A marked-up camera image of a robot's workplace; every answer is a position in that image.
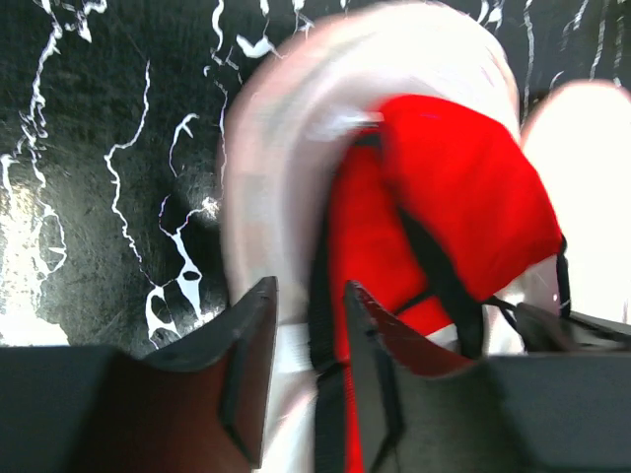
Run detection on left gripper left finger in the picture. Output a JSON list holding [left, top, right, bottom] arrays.
[[1, 277, 277, 472]]

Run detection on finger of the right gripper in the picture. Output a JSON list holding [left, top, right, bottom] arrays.
[[515, 303, 630, 353]]

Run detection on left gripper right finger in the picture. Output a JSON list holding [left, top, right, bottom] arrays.
[[344, 283, 630, 472]]

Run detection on red bra with black straps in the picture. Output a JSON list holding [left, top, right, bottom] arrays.
[[307, 95, 571, 472]]

